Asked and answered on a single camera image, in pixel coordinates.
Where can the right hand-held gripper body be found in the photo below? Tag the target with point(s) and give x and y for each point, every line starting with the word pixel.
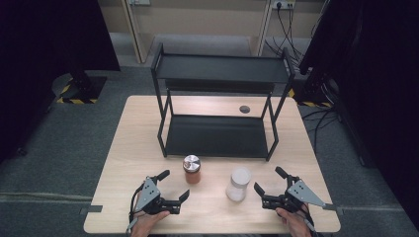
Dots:
pixel 301 194

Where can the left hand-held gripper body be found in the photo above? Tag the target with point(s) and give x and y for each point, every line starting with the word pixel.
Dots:
pixel 150 196

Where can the white-lidded jar of white powder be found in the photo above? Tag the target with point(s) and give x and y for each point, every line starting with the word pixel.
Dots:
pixel 237 188

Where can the silver-lidded jar of red powder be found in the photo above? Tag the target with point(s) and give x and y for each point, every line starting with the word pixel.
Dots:
pixel 192 172

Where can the black two-tier metal rack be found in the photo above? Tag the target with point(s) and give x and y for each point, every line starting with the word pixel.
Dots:
pixel 217 135

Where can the person's left hand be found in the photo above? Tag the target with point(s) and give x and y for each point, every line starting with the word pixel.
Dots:
pixel 146 225

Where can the person's right hand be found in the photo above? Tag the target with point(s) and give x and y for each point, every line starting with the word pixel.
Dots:
pixel 298 223

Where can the round grey table grommet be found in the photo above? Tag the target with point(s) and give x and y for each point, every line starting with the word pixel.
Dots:
pixel 244 109

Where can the stand base with hazard tape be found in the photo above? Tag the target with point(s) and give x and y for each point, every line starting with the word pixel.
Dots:
pixel 313 94
pixel 82 89

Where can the black curtain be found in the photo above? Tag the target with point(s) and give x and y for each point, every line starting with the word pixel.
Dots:
pixel 378 82
pixel 39 59

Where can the beige partition post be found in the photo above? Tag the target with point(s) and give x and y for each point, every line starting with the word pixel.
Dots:
pixel 263 29
pixel 138 33

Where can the white wall power outlet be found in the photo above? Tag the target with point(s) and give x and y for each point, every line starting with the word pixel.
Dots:
pixel 139 2
pixel 283 4

